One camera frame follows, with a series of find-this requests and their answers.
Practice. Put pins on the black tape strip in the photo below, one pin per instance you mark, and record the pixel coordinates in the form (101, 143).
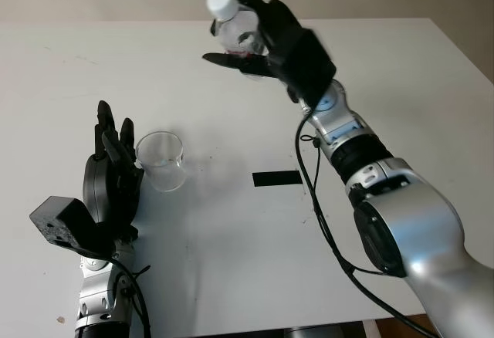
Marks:
(277, 179)

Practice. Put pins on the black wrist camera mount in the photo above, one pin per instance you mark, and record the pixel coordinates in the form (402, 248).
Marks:
(65, 222)
(308, 68)

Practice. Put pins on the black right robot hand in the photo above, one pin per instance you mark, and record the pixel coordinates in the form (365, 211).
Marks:
(279, 25)

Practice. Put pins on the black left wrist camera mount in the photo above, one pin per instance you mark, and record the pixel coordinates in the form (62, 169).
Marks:
(65, 222)

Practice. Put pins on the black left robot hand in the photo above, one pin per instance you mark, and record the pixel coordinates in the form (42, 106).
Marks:
(100, 187)

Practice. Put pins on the white table leg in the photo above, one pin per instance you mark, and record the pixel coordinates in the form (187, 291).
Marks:
(369, 324)

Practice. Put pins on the clear water bottle red label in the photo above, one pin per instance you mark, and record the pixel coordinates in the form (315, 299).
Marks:
(235, 25)

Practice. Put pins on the clear plastic cup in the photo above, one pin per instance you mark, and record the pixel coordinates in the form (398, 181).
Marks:
(162, 164)

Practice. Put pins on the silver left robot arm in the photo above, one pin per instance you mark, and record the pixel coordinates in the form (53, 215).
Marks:
(96, 295)

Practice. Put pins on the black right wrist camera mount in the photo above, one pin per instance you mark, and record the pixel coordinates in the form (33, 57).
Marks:
(308, 68)

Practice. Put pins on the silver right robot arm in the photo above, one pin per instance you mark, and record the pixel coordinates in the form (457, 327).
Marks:
(417, 222)

